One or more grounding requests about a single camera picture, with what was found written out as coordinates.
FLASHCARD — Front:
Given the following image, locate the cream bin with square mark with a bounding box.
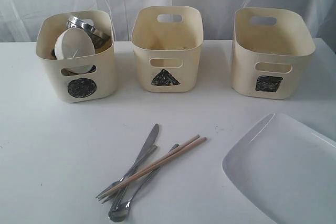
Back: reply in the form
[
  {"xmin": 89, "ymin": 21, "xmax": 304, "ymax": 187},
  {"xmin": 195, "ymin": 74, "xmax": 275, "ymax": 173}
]
[{"xmin": 231, "ymin": 7, "xmax": 316, "ymax": 100}]

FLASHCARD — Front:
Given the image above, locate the white rectangular plate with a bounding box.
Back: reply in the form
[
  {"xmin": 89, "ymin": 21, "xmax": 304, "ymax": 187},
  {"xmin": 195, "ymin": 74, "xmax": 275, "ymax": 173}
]
[{"xmin": 222, "ymin": 113, "xmax": 335, "ymax": 223}]

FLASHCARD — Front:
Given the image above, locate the cream bin with triangle mark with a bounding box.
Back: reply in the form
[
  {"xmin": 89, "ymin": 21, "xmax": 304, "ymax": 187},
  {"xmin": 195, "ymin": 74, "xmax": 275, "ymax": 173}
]
[{"xmin": 131, "ymin": 6, "xmax": 204, "ymax": 93}]

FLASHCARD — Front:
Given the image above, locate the white ceramic bowl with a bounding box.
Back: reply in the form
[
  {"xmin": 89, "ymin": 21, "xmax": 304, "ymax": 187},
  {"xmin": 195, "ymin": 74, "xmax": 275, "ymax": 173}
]
[{"xmin": 54, "ymin": 28, "xmax": 96, "ymax": 60}]

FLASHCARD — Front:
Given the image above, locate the cream bin with circle mark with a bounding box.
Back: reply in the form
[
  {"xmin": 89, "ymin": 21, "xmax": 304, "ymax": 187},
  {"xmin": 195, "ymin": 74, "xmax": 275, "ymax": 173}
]
[{"xmin": 36, "ymin": 10, "xmax": 118, "ymax": 103}]

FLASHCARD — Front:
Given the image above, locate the steel table knife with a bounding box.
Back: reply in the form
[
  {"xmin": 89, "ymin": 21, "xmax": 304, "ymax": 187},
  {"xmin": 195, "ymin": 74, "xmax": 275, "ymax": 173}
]
[{"xmin": 109, "ymin": 124, "xmax": 160, "ymax": 220}]

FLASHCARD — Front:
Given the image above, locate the stainless steel bowl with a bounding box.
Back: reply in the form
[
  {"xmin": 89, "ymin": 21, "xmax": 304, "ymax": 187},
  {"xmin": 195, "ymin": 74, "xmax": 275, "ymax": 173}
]
[{"xmin": 67, "ymin": 15, "xmax": 111, "ymax": 49}]

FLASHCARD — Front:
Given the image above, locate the upper wooden chopstick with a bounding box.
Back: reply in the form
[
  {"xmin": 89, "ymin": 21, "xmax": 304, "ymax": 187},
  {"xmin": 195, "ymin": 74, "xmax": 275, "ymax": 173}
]
[{"xmin": 97, "ymin": 134, "xmax": 201, "ymax": 199}]

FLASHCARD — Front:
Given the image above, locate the steel spoon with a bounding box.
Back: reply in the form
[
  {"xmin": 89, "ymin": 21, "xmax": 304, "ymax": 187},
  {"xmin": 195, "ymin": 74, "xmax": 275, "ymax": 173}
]
[{"xmin": 108, "ymin": 143, "xmax": 180, "ymax": 222}]

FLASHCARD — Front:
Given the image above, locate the steel fork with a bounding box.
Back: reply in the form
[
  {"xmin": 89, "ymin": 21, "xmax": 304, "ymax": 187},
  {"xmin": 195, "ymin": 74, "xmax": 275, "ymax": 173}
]
[{"xmin": 96, "ymin": 144, "xmax": 157, "ymax": 198}]

